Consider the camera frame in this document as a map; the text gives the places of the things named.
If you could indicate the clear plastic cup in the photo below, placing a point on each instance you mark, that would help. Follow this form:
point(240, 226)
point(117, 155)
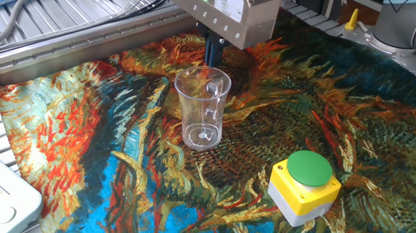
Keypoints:
point(203, 124)

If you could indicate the silver Schunk gripper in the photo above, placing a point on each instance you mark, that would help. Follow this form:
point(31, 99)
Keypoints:
point(224, 19)

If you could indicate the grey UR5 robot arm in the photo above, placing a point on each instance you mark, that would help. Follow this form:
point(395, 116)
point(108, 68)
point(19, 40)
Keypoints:
point(396, 24)

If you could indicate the white plastic device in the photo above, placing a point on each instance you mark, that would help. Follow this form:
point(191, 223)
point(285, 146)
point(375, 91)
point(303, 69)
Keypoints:
point(6, 205)

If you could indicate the yellow box green push button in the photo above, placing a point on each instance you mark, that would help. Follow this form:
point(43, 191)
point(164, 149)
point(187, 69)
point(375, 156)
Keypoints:
point(304, 193)

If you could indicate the yellow plastic clip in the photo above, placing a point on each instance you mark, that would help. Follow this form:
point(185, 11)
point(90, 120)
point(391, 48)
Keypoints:
point(352, 21)

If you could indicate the sunflower painting cloth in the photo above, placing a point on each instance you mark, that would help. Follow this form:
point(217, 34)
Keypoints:
point(265, 120)

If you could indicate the aluminium table rail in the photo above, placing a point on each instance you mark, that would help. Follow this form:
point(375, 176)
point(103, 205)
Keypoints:
point(83, 48)

